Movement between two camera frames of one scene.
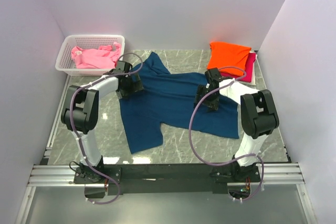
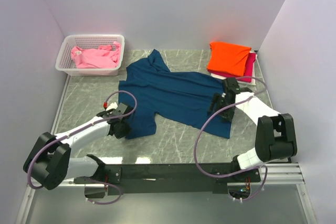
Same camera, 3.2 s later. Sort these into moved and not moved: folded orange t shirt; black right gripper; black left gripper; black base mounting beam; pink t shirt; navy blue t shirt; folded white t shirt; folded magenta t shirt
Moved: navy blue t shirt; black left gripper; black right gripper
Not moved: folded magenta t shirt; folded white t shirt; black base mounting beam; pink t shirt; folded orange t shirt
